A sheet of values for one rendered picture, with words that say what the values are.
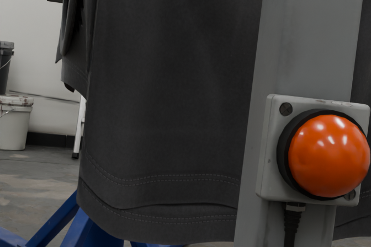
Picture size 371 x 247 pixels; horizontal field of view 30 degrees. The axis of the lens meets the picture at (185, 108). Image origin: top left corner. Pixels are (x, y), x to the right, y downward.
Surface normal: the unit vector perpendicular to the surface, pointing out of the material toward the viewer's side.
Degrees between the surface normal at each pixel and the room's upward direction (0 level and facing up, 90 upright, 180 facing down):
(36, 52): 90
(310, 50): 90
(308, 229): 90
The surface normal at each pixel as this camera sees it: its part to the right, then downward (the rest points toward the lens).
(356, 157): 0.40, -0.07
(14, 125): 0.50, 0.16
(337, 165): 0.03, 0.22
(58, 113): 0.22, 0.07
